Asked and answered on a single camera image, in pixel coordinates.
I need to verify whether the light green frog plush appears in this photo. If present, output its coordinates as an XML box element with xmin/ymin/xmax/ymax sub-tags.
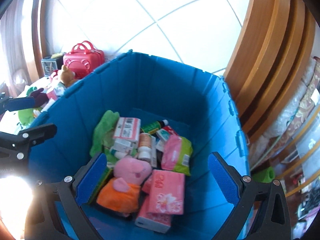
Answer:
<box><xmin>18</xmin><ymin>108</ymin><xmax>42</xmax><ymax>127</ymax></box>

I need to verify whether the orange dress pig plush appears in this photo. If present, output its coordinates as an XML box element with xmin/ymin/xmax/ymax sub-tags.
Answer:
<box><xmin>96</xmin><ymin>157</ymin><xmax>152</xmax><ymax>217</ymax></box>

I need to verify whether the white medicine bottle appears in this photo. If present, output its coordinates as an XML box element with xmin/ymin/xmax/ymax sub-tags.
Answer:
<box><xmin>110</xmin><ymin>148</ymin><xmax>129</xmax><ymax>160</ymax></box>

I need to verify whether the pink white tissue box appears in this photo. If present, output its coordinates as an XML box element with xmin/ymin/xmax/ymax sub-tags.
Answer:
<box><xmin>113</xmin><ymin>117</ymin><xmax>141</xmax><ymax>144</ymax></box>

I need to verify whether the pink tissue pack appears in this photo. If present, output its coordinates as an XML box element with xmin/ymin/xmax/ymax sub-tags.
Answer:
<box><xmin>135</xmin><ymin>176</ymin><xmax>171</xmax><ymax>233</ymax></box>
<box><xmin>147</xmin><ymin>170</ymin><xmax>185</xmax><ymax>215</ymax></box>

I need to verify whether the pink green wipes pack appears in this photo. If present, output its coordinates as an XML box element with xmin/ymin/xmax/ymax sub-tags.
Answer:
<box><xmin>161</xmin><ymin>135</ymin><xmax>193</xmax><ymax>176</ymax></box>

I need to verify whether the maroon knit sock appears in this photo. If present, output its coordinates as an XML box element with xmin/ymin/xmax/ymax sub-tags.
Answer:
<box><xmin>29</xmin><ymin>88</ymin><xmax>49</xmax><ymax>108</ymax></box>

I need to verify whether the brown teddy bear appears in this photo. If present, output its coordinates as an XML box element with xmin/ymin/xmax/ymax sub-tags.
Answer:
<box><xmin>57</xmin><ymin>65</ymin><xmax>78</xmax><ymax>88</ymax></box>

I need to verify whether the red toy suitcase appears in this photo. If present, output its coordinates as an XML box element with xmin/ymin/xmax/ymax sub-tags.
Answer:
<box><xmin>63</xmin><ymin>41</ymin><xmax>105</xmax><ymax>79</ymax></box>

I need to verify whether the orange label pill bottle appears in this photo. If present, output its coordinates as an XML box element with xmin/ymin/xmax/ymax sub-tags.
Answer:
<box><xmin>138</xmin><ymin>133</ymin><xmax>152</xmax><ymax>162</ymax></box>

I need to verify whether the green glass bottle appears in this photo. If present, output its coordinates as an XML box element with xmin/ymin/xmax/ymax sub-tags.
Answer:
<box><xmin>140</xmin><ymin>120</ymin><xmax>169</xmax><ymax>135</ymax></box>

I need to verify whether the red tylenol box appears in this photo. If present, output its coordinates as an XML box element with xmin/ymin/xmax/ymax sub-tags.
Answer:
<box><xmin>156</xmin><ymin>126</ymin><xmax>178</xmax><ymax>142</ymax></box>

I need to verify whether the blue plastic storage crate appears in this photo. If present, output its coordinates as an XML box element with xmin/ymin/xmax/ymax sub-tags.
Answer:
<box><xmin>28</xmin><ymin>52</ymin><xmax>249</xmax><ymax>239</ymax></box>

